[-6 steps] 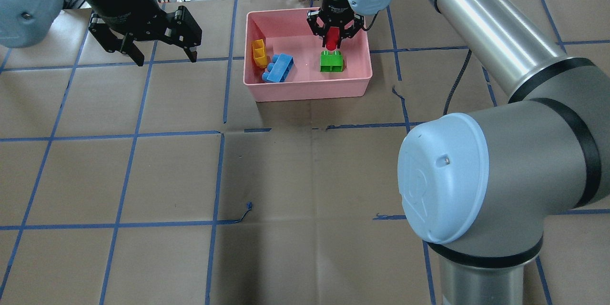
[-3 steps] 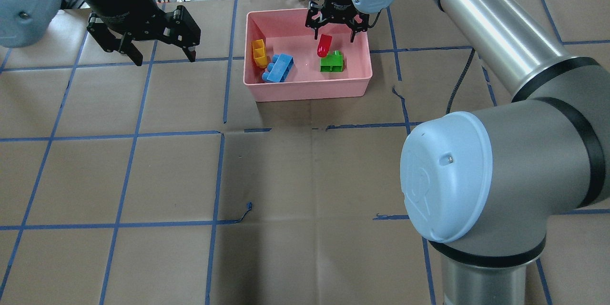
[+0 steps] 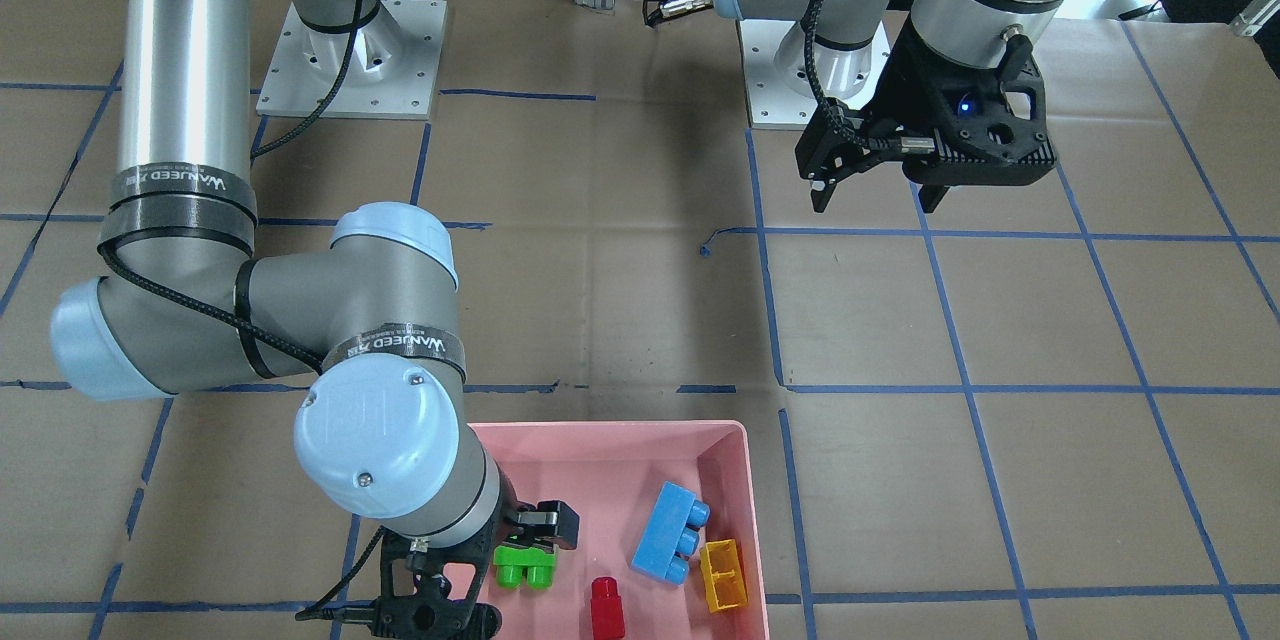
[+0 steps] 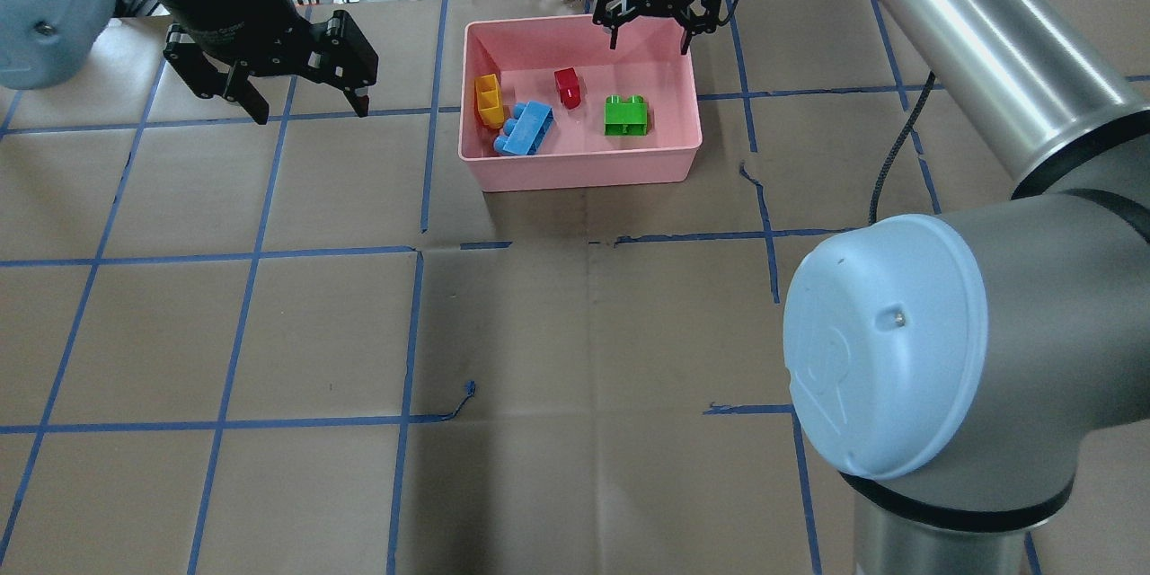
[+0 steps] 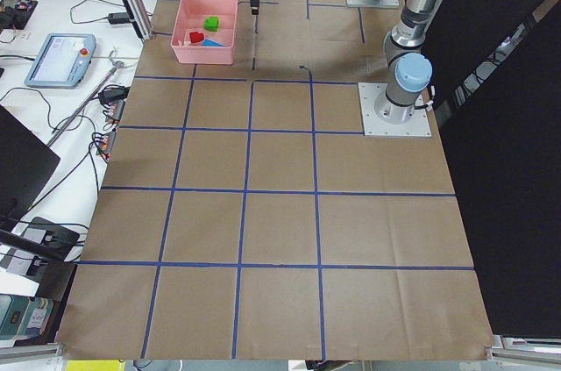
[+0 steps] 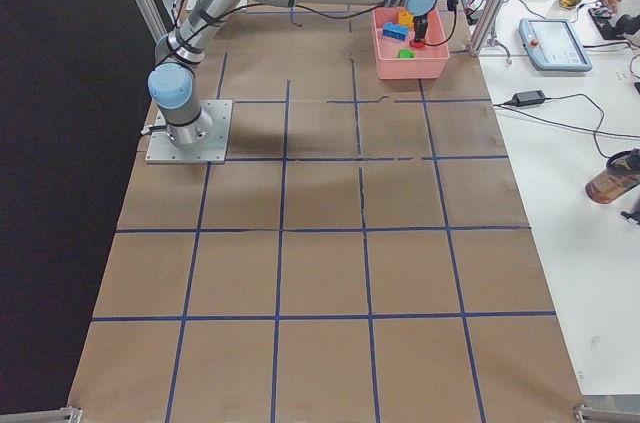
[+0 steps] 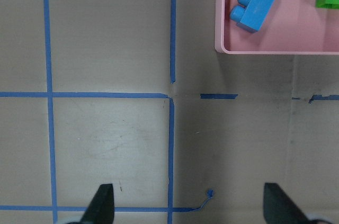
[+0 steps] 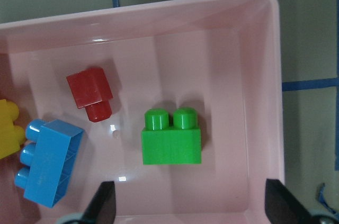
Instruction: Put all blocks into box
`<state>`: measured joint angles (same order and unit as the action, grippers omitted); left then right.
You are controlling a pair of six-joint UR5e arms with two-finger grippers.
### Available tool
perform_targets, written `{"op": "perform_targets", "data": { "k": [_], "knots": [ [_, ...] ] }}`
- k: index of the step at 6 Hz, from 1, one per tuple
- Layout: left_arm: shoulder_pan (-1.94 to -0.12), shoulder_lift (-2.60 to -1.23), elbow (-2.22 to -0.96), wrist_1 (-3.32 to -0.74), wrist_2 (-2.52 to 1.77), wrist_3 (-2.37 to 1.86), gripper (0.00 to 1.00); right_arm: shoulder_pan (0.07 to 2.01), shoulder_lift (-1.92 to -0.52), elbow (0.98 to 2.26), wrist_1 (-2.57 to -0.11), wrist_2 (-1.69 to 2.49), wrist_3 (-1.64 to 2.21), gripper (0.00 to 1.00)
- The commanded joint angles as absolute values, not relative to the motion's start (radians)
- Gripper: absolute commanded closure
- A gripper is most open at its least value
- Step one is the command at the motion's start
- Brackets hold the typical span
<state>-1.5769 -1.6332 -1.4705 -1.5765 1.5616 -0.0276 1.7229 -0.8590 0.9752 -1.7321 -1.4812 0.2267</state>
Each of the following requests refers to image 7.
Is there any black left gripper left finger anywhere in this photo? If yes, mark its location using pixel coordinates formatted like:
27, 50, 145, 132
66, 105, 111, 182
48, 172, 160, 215
80, 184, 115, 224

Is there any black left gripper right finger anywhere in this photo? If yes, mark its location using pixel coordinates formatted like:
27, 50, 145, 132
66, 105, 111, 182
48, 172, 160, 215
263, 183, 312, 224

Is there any blue toy block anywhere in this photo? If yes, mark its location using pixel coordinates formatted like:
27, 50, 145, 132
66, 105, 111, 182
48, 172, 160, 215
229, 0, 275, 33

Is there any pink plastic box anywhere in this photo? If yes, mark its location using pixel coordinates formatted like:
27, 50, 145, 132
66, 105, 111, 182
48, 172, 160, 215
215, 0, 338, 55

